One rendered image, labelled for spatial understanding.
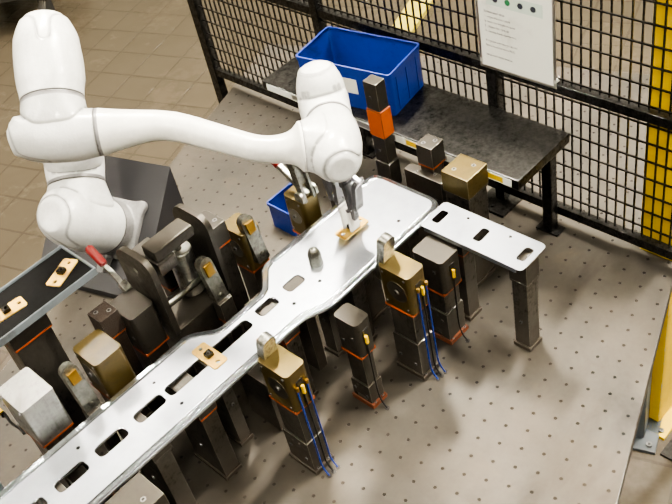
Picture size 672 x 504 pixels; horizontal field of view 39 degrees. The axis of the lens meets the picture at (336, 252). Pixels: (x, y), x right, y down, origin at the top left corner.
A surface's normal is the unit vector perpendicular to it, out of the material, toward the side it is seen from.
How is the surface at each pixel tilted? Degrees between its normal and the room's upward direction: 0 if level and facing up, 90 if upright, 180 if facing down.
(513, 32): 90
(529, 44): 90
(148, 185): 42
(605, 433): 0
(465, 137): 0
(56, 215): 47
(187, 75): 0
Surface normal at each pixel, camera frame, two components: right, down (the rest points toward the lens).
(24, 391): -0.18, -0.72
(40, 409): 0.72, 0.37
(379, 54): -0.54, 0.64
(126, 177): -0.41, -0.09
